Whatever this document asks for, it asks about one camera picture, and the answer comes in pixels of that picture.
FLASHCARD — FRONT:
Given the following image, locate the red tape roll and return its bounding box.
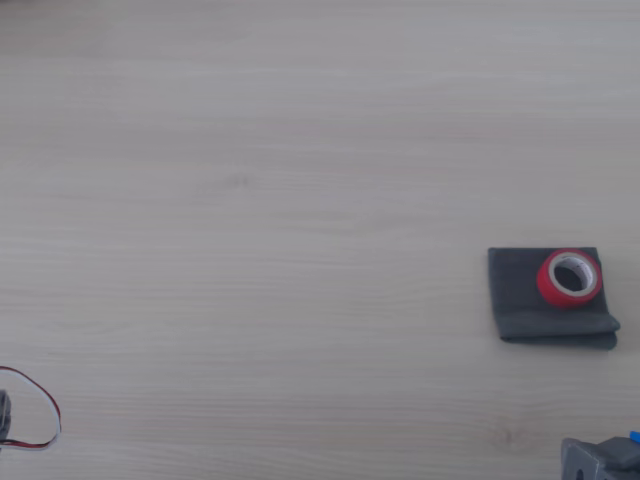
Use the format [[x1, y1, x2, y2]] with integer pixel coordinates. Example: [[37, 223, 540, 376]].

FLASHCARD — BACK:
[[536, 248, 604, 310]]

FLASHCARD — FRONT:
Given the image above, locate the black servo motor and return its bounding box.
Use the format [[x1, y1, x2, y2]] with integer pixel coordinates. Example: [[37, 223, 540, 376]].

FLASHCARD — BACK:
[[0, 389, 12, 442]]

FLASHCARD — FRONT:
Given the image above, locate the red white black cable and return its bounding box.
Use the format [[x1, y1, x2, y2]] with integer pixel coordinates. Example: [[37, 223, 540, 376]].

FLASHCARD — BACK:
[[0, 365, 63, 451]]

